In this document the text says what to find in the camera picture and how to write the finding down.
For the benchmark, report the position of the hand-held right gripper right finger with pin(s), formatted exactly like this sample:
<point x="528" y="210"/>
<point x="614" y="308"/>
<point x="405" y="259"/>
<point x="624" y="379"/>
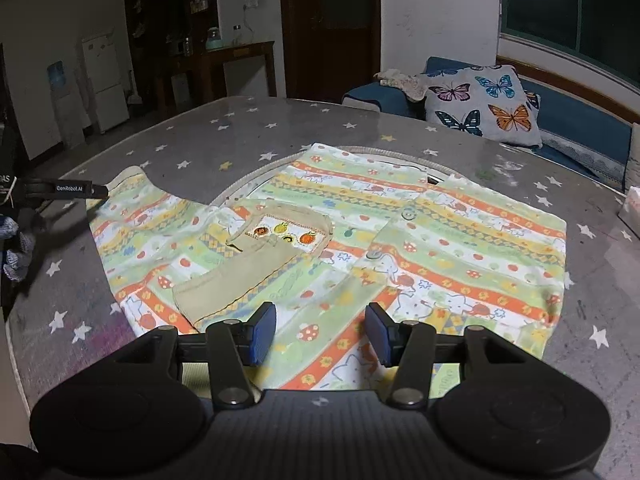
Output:
<point x="378" y="334"/>

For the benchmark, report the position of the white water dispenser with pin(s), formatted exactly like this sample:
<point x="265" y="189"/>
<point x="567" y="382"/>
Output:
<point x="62" y="100"/>

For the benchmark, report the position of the white refrigerator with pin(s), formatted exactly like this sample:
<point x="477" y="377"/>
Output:
<point x="106" y="80"/>

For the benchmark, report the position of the beige crumpled cloth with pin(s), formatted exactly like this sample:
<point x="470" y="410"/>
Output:
<point x="400" y="81"/>

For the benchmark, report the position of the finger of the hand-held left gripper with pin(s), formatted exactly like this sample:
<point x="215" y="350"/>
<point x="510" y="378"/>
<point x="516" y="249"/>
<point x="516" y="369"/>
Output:
<point x="70" y="188"/>

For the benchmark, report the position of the blue sofa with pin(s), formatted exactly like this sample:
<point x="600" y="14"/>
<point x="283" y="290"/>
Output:
<point x="575" y="120"/>

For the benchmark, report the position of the butterfly print pillow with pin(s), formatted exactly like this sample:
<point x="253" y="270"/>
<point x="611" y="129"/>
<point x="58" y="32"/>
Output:
<point x="480" y="102"/>

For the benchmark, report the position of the dark wooden cabinet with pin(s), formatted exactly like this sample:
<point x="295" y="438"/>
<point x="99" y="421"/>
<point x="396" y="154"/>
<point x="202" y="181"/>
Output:
<point x="165" y="25"/>

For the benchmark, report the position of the white tissue pack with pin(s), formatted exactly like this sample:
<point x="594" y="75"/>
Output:
<point x="631" y="210"/>

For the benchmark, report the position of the dark wooden door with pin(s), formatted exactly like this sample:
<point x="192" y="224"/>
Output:
<point x="330" y="25"/>

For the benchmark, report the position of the dark wooden side table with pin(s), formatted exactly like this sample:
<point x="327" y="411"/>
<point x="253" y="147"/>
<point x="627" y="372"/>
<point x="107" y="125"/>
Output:
<point x="235" y="62"/>

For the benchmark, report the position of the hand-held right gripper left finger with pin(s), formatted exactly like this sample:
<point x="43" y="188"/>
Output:
<point x="262" y="334"/>

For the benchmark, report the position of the grey star-print tablecloth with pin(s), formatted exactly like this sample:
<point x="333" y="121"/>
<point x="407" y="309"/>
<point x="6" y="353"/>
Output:
<point x="220" y="125"/>

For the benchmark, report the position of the person's left hand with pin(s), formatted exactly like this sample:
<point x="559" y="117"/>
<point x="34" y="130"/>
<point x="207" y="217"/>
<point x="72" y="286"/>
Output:
<point x="17" y="255"/>

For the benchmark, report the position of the teal jar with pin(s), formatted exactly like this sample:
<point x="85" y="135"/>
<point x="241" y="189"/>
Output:
<point x="214" y="39"/>

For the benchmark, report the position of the dark window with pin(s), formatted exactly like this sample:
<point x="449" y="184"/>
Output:
<point x="575" y="5"/>

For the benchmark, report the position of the colourful printed children's shirt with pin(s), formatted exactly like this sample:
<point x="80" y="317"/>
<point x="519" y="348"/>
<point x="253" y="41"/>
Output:
<point x="440" y="240"/>

